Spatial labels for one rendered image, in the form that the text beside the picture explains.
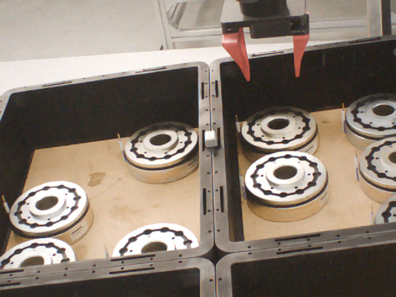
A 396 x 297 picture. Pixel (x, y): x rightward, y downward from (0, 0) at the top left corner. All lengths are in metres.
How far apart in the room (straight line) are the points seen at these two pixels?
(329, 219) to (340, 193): 0.05
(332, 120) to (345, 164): 0.10
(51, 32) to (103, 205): 2.62
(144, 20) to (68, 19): 0.40
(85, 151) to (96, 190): 0.10
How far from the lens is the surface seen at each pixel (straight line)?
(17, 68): 1.73
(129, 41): 3.34
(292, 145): 1.01
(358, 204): 0.96
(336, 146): 1.05
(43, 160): 1.14
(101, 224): 0.99
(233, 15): 0.95
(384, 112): 1.08
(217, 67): 1.06
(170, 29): 3.01
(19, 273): 0.81
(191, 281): 0.77
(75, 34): 3.52
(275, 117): 1.06
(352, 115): 1.06
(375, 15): 1.73
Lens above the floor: 1.44
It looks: 34 degrees down
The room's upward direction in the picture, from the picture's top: 11 degrees counter-clockwise
